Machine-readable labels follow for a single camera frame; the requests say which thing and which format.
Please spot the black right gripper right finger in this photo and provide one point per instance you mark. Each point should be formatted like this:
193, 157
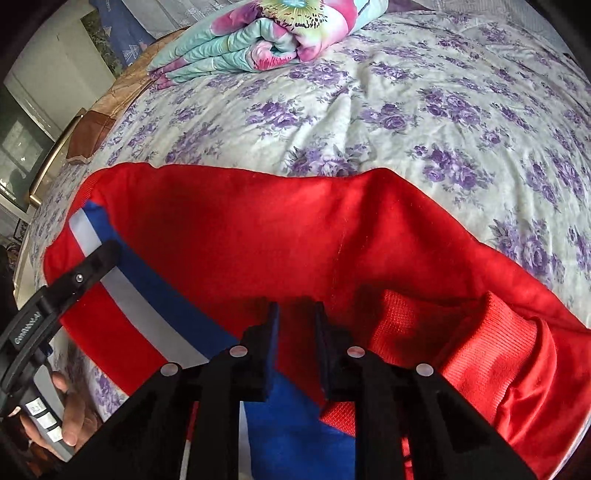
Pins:
410, 422

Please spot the white lace curtain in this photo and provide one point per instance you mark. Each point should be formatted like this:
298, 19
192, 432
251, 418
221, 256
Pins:
160, 18

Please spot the person's left hand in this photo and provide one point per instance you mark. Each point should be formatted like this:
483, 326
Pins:
80, 422

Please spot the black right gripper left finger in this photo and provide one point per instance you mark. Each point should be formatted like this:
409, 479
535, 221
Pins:
183, 423

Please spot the folded teal pink floral quilt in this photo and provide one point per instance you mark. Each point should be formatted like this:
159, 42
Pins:
257, 36

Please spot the blue patterned fabric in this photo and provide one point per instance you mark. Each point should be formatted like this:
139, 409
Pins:
127, 38

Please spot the red pants with striped side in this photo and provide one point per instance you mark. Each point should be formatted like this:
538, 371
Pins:
205, 250

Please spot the brown quilted mattress edge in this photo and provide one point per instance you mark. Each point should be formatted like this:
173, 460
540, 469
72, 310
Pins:
98, 121

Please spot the purple floral bed sheet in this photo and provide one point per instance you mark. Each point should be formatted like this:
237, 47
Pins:
488, 119

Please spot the dark glass window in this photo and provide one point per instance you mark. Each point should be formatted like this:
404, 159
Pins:
23, 147

